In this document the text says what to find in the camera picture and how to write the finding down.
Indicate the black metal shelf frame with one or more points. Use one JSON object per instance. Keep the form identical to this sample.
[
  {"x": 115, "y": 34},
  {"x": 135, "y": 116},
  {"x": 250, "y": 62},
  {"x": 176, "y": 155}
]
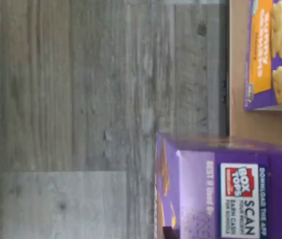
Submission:
[{"x": 227, "y": 112}]

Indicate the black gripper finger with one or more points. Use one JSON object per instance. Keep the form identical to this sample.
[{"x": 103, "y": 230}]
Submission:
[{"x": 171, "y": 233}]

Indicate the purple box with brown patch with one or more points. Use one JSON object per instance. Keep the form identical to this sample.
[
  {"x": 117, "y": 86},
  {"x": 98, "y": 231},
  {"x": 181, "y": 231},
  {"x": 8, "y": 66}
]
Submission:
[{"x": 230, "y": 194}]

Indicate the brown shelf board with purple boxes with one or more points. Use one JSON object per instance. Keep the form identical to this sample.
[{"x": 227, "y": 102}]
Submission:
[{"x": 237, "y": 122}]

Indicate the purple box with orange patch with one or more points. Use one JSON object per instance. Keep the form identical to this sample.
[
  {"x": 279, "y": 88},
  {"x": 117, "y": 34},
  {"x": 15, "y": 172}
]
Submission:
[{"x": 275, "y": 62}]

